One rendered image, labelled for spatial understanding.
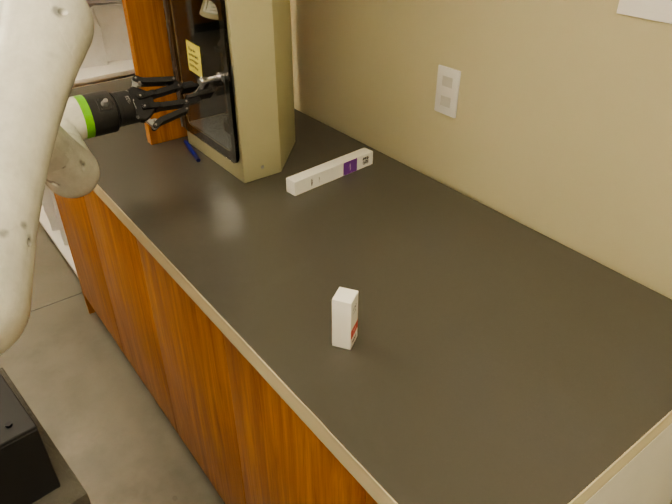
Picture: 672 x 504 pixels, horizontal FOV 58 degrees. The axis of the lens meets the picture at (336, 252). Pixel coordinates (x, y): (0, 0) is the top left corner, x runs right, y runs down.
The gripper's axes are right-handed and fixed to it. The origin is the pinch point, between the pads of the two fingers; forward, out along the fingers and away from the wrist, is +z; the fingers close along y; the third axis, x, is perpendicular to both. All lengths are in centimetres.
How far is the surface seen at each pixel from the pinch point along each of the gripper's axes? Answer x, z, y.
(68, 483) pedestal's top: -38, -57, -64
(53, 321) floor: 148, -35, -24
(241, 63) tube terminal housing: -12.1, 7.4, -0.6
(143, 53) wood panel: 18.5, -1.3, 20.7
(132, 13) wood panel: 11.7, -2.4, 28.3
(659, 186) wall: -64, 48, -62
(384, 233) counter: -22, 18, -49
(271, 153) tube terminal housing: 3.7, 13.8, -18.5
